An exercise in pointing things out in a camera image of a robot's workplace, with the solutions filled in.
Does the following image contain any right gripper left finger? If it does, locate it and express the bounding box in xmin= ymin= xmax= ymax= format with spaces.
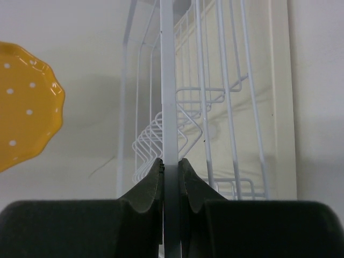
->
xmin=1 ymin=159 xmax=164 ymax=257

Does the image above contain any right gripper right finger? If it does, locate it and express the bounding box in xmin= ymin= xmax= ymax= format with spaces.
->
xmin=178 ymin=159 xmax=343 ymax=257

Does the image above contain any clear plastic dish rack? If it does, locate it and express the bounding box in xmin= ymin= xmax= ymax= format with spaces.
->
xmin=115 ymin=0 xmax=298 ymax=258

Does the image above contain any orange plate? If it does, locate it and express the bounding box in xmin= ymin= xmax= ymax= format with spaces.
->
xmin=1 ymin=42 xmax=65 ymax=171

